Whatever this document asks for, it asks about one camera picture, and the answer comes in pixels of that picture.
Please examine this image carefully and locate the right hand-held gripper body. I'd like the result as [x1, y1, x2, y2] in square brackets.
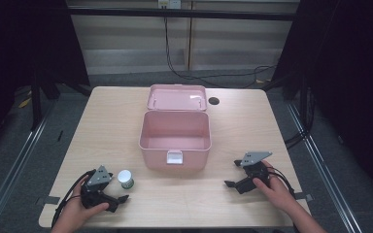
[235, 150, 273, 195]

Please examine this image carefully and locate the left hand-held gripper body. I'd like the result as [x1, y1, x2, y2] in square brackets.
[80, 165, 120, 214]

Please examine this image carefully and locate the small white bottle green label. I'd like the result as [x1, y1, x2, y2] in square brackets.
[117, 169, 135, 190]

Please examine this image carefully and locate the pink plastic storage box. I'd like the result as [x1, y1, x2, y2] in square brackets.
[138, 83, 213, 173]

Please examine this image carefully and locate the person's right hand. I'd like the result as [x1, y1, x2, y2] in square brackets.
[252, 159, 298, 214]

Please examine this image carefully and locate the person's left hand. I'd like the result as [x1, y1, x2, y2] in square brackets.
[57, 175, 111, 229]

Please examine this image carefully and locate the grey tape strip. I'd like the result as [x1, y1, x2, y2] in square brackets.
[292, 191, 315, 202]
[34, 195, 61, 207]

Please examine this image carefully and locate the black metal stand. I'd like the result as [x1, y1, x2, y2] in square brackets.
[298, 76, 309, 130]
[30, 69, 44, 132]

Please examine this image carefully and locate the yellow floor tape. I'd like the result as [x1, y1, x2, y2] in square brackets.
[17, 96, 33, 109]

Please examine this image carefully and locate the black curtain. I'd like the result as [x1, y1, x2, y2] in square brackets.
[265, 0, 373, 198]
[0, 0, 91, 161]

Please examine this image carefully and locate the black horizontal metal bar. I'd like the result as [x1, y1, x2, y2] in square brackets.
[67, 7, 298, 22]

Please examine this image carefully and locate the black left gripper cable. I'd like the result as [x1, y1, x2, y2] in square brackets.
[51, 168, 97, 229]

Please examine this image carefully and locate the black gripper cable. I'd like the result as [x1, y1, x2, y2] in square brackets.
[51, 168, 97, 229]
[266, 166, 302, 233]

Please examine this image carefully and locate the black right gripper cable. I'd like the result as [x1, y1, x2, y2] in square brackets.
[266, 166, 302, 233]

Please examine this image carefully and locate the black floor cable bundle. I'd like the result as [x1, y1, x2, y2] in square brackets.
[284, 86, 317, 150]

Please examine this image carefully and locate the metal floor rail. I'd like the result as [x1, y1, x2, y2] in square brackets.
[286, 102, 367, 233]
[0, 100, 56, 233]

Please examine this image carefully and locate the black wall cable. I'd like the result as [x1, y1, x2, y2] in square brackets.
[163, 17, 278, 89]

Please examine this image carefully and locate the white wall socket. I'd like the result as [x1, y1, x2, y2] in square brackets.
[157, 0, 183, 10]

